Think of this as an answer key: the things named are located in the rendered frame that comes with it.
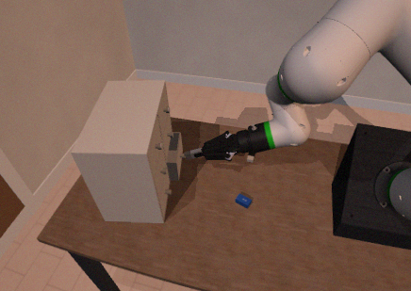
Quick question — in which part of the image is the tan wooden drawer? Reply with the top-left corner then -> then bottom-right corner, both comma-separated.
162,113 -> 173,160
148,117 -> 163,178
154,149 -> 167,201
167,132 -> 185,181
157,86 -> 170,136
159,171 -> 172,220

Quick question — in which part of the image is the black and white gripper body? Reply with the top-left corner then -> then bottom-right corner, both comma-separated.
223,130 -> 253,154

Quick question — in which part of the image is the beige small chest of drawers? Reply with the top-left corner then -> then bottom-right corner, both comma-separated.
71,80 -> 166,223

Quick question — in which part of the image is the blue rectangular block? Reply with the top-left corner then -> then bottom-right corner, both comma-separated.
235,194 -> 252,209

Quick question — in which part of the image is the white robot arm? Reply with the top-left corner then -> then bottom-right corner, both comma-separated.
247,0 -> 411,220

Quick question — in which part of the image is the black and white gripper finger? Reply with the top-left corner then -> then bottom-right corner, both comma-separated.
184,142 -> 236,161
185,131 -> 233,154

